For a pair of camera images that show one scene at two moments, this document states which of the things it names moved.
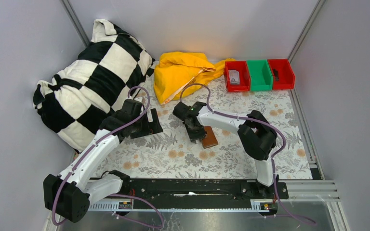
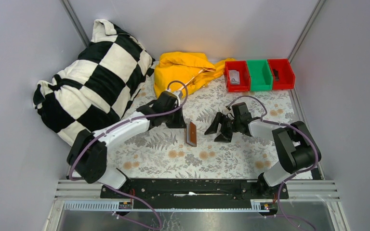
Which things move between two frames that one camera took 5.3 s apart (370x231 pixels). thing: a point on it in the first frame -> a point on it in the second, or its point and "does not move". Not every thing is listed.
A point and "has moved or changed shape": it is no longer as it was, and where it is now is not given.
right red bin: [283, 77] does not move
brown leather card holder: [210, 140] has moved or changed shape
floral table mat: [199, 140] does not move
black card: [275, 72] does not move
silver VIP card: [234, 77] does not move
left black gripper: [152, 124] -> [175, 117]
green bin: [261, 77] does not move
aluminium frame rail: [310, 191] does not move
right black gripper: [194, 134] -> [227, 123]
